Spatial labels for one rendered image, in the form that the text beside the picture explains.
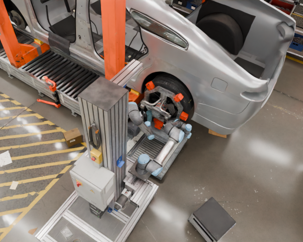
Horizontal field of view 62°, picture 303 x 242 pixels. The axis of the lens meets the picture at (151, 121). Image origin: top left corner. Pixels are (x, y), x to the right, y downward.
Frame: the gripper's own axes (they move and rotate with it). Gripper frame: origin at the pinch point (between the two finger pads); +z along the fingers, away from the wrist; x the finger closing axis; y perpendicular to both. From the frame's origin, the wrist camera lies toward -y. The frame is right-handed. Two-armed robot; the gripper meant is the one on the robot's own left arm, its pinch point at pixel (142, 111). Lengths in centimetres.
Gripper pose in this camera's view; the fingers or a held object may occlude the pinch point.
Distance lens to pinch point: 324.7
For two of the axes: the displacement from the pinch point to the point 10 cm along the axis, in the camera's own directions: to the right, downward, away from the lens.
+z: -2.6, -7.6, 5.9
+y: -0.3, 6.2, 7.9
